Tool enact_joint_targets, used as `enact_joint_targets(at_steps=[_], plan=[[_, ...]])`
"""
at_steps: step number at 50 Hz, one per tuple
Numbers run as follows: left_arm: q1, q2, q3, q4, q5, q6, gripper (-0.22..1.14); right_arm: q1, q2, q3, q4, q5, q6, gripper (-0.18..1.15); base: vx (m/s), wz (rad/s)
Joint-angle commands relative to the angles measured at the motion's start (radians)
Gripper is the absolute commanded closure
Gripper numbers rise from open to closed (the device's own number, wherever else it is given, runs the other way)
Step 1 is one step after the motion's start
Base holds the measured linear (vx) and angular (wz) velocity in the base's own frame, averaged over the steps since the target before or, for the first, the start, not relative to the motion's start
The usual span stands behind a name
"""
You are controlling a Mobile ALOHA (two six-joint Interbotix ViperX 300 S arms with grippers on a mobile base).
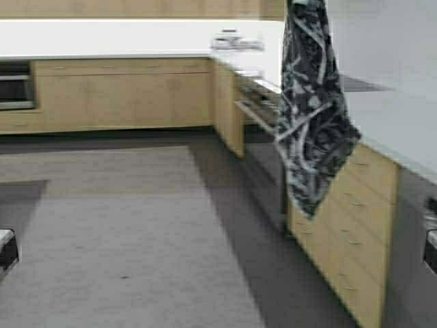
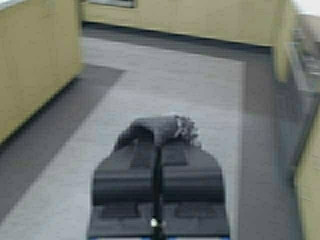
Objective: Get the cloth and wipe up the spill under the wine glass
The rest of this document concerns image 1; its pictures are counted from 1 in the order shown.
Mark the black white patterned cloth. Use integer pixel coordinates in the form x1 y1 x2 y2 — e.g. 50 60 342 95
275 1 361 219

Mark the robot base left corner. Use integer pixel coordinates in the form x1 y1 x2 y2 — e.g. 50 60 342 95
1 229 20 275

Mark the robot base right corner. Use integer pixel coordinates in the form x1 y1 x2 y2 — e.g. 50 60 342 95
423 197 436 273

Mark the built-in steel oven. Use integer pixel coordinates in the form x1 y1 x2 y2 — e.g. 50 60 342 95
0 60 36 111

